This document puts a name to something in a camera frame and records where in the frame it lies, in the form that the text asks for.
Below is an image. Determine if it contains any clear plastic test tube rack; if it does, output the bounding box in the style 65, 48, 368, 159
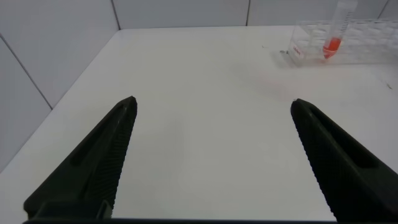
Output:
287, 19, 398, 67

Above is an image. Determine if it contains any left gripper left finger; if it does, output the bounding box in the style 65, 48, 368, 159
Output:
23, 95, 138, 220

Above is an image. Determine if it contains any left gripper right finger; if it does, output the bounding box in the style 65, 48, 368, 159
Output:
290, 98, 398, 223

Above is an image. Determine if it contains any test tube with red pigment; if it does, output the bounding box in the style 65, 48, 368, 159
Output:
322, 0, 358, 60

